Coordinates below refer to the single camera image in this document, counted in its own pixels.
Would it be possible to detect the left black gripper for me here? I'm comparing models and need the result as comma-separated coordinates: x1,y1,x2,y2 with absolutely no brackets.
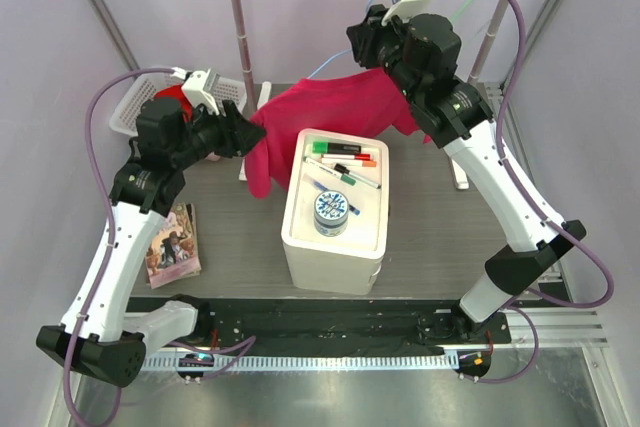
170,97,266,169

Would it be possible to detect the green capped white marker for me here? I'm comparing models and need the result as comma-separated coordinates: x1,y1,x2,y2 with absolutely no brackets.
303,156,381,189

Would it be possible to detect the red t shirt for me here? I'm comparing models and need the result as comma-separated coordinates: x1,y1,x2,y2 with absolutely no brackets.
153,85,193,121

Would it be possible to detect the blue patterned round tin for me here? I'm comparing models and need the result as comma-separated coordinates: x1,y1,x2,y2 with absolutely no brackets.
313,190,350,237

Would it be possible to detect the white plastic basket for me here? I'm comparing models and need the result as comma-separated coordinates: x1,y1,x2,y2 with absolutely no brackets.
109,73,247,137

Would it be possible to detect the green highlighter marker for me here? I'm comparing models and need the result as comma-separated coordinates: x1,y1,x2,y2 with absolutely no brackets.
312,142,361,155

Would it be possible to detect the pink t shirt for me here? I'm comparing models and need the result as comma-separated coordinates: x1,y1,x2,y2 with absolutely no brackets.
245,68,419,199

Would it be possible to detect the red whiteboard marker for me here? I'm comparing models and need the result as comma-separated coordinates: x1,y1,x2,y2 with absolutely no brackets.
321,154,373,161

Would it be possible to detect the blue wire hanger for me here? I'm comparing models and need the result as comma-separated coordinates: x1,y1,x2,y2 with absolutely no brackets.
306,0,394,79

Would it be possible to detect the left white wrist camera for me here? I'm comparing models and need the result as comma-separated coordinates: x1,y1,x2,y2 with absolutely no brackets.
171,67,220,116

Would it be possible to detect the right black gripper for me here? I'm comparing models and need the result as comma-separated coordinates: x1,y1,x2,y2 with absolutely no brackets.
348,3,423,106

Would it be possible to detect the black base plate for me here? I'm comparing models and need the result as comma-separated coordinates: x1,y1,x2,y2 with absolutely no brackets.
124,296,514,354

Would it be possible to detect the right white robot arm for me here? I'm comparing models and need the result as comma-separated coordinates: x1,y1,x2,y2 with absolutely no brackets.
346,4,572,342

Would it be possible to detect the white slotted cable duct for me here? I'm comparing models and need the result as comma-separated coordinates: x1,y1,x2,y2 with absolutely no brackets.
141,351,459,373

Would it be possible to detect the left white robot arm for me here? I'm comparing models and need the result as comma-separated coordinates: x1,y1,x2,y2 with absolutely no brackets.
36,97,266,388

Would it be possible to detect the pink illustrated book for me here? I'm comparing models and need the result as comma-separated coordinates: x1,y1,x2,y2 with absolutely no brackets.
144,203,202,289

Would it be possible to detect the blue ballpoint pen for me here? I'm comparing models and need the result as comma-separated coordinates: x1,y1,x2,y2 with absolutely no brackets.
310,179,361,215

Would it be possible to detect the white foam box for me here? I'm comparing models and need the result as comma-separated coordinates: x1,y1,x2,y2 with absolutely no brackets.
281,129,390,296

